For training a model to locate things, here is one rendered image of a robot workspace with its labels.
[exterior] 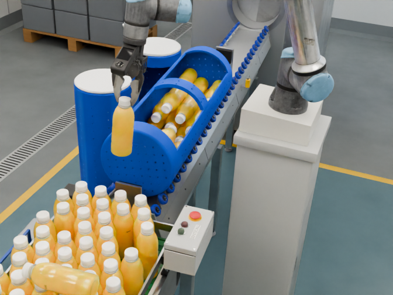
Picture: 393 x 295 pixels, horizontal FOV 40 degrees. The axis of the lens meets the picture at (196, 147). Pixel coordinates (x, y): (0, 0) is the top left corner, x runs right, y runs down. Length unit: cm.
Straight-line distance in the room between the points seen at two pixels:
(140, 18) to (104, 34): 402
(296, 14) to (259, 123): 47
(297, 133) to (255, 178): 26
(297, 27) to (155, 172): 70
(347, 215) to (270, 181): 162
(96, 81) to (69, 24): 314
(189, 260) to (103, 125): 123
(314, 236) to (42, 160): 198
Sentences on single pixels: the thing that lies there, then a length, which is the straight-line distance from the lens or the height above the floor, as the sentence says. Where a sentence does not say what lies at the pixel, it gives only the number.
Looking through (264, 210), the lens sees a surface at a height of 83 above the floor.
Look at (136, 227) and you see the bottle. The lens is 177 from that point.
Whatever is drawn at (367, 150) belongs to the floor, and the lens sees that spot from 447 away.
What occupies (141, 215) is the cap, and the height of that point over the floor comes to 110.
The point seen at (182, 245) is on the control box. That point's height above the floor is 110.
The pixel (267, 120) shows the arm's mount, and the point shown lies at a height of 122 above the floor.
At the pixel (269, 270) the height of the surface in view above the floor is 53.
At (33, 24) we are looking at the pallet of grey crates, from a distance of 612.
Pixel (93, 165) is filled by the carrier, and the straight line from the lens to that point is 285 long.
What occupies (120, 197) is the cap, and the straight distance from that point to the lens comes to 182.
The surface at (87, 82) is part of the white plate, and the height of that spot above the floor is 104.
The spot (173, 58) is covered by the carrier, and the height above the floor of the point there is 100.
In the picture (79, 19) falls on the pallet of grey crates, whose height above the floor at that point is 36.
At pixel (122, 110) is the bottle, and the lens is 173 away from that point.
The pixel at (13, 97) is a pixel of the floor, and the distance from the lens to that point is 502.
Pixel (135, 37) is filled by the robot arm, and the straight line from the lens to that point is 166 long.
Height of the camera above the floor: 218
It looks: 31 degrees down
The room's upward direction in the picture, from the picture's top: 3 degrees clockwise
